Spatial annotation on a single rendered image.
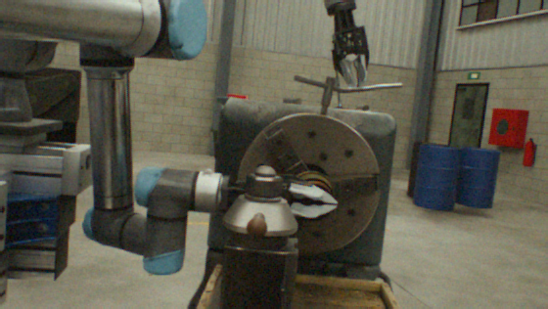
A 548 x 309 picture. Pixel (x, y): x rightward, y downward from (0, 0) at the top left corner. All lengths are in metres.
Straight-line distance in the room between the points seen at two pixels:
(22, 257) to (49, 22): 0.59
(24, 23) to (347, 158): 0.70
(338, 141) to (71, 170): 0.55
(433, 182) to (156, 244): 6.65
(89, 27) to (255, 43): 10.64
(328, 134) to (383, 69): 11.25
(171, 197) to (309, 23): 10.91
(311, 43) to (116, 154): 10.84
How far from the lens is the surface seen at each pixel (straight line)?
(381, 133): 1.28
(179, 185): 0.91
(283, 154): 1.06
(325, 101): 1.13
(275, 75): 11.37
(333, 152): 1.11
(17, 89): 1.15
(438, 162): 7.40
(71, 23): 0.71
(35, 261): 1.15
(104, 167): 0.98
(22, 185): 1.12
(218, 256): 1.34
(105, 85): 0.95
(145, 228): 0.96
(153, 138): 11.01
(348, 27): 1.22
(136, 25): 0.79
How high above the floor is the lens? 1.25
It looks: 6 degrees down
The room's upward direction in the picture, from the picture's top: 6 degrees clockwise
